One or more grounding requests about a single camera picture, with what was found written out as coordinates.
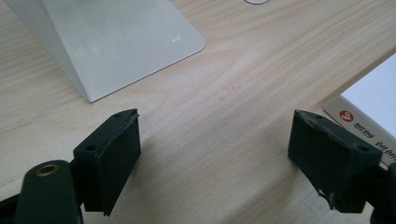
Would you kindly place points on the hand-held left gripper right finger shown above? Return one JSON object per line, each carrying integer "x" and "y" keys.
{"x": 333, "y": 165}

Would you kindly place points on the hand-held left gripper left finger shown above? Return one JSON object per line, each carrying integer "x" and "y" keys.
{"x": 106, "y": 161}

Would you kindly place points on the white book with red logo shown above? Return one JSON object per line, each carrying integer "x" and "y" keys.
{"x": 373, "y": 93}

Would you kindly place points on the white metal expandable book rack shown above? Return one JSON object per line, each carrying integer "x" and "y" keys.
{"x": 124, "y": 46}

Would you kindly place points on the small white round object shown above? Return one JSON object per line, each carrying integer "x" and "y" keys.
{"x": 257, "y": 1}

